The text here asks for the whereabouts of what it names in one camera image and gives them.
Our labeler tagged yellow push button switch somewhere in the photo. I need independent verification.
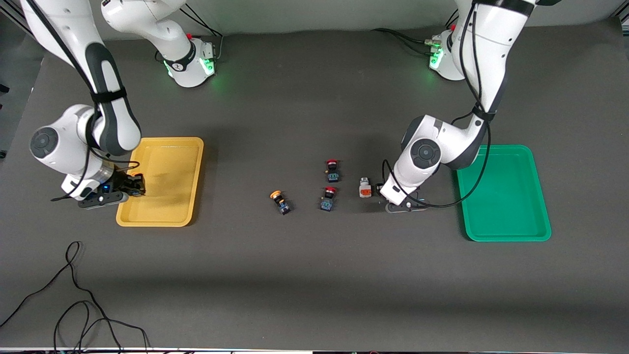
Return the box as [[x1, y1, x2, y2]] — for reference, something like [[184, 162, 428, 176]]
[[270, 190, 291, 215]]

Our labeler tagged yellow plastic tray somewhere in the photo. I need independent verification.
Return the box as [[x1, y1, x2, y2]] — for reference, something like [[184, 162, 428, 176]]
[[116, 137, 204, 227]]

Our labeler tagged dark grey table mat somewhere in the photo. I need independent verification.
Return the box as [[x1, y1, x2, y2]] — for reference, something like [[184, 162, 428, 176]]
[[0, 24, 629, 351]]

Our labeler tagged green plastic tray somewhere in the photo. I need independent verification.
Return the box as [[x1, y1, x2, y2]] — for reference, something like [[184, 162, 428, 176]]
[[457, 145, 552, 242]]

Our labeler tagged loose thin black cable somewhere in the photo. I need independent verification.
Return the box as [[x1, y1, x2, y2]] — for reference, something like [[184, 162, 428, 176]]
[[0, 241, 150, 354]]

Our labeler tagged black left arm wrist cable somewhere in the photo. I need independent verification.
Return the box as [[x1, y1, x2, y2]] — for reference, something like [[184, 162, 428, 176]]
[[382, 0, 493, 208]]

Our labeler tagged black right arm base cable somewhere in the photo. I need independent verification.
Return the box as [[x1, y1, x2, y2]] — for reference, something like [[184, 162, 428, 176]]
[[179, 5, 225, 63]]

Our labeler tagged aluminium frame rail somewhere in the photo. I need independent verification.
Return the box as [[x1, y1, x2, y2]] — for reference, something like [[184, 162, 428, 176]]
[[0, 7, 35, 36]]

